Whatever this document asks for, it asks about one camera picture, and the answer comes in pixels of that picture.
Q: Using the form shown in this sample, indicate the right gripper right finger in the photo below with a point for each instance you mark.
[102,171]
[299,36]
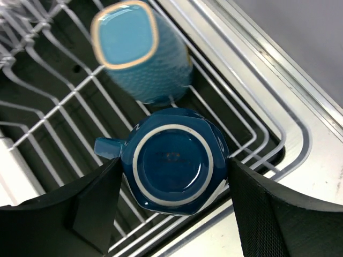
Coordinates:
[274,220]

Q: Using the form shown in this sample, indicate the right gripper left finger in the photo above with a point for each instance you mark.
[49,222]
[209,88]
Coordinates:
[74,220]

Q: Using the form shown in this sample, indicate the dark blue mug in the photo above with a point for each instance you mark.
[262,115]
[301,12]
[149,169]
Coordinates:
[174,161]

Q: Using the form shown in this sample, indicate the light blue square mug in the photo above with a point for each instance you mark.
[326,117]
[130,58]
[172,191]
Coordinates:
[141,52]

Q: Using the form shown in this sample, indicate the white wire dish rack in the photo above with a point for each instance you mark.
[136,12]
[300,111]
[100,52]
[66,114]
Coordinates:
[21,22]

